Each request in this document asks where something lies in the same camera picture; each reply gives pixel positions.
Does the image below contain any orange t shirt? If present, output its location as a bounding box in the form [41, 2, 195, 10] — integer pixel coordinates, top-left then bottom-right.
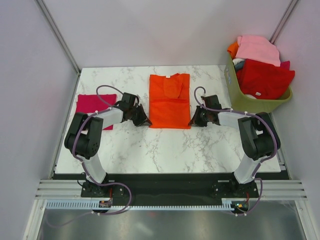
[149, 73, 191, 129]

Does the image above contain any magenta t shirt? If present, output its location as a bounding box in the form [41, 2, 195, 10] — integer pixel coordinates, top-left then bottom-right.
[75, 94, 117, 114]

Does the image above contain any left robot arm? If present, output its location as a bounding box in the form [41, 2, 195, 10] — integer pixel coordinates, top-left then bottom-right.
[64, 92, 152, 197]

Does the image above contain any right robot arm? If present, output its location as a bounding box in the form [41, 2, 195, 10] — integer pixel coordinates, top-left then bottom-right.
[188, 95, 281, 197]

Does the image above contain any olive green laundry basket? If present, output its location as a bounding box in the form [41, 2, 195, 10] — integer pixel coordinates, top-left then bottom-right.
[224, 53, 293, 114]

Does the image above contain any teal garment in basket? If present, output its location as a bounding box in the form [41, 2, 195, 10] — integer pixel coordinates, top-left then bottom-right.
[234, 61, 245, 72]

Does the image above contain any white garment in basket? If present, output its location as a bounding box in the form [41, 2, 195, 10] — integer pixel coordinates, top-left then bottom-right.
[232, 58, 245, 66]

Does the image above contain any red t shirt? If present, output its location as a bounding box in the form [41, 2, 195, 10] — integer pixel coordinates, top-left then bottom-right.
[236, 59, 296, 100]

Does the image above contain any orange garment in basket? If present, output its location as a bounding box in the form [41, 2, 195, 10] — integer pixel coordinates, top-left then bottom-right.
[227, 41, 239, 59]

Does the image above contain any pink t shirt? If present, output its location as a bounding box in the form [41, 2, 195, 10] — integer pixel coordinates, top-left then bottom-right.
[236, 35, 281, 67]

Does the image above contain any magenta garment in basket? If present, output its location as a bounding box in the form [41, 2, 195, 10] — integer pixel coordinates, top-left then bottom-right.
[280, 60, 291, 70]

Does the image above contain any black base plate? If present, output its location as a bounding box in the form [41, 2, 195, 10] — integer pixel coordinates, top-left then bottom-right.
[53, 171, 261, 207]

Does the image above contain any right aluminium rail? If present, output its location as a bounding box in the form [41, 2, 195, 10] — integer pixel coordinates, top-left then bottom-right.
[268, 113, 292, 180]

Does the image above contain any white slotted cable duct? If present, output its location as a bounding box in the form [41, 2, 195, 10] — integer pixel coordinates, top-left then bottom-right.
[45, 199, 249, 211]

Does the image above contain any left aluminium frame post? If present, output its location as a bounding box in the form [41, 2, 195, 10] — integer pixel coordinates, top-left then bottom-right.
[34, 0, 81, 77]

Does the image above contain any aluminium frame post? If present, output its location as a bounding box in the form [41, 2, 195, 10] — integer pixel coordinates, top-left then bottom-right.
[269, 0, 300, 44]
[34, 0, 81, 77]

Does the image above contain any right aluminium frame post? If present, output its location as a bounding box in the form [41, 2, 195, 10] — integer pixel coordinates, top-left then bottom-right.
[269, 0, 300, 44]

